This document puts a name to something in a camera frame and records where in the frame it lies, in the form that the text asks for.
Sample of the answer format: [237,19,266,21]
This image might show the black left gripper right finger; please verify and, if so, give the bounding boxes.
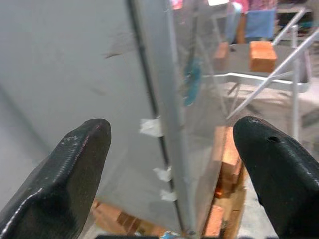
[232,115,319,239]

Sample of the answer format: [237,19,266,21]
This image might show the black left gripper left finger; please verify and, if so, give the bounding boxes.
[0,118,111,239]

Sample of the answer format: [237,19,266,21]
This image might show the orange brick stack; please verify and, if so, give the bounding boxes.
[90,198,168,238]
[202,125,248,238]

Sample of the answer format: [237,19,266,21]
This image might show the white tape piece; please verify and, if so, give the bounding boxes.
[160,188,178,202]
[153,166,173,183]
[139,118,163,138]

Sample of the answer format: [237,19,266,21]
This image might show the grey tray table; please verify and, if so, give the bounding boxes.
[203,43,311,93]

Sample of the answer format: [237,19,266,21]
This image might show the teal sticker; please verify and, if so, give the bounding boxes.
[182,59,203,107]

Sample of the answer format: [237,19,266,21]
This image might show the blue cloth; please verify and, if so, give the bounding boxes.
[245,8,277,39]

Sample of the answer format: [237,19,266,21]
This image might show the pink cloth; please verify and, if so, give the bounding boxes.
[230,0,250,13]

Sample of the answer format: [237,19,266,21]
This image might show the white metal rack frame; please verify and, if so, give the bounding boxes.
[211,6,319,143]

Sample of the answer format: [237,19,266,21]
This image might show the black cable on fridge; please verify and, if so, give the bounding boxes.
[127,0,187,233]

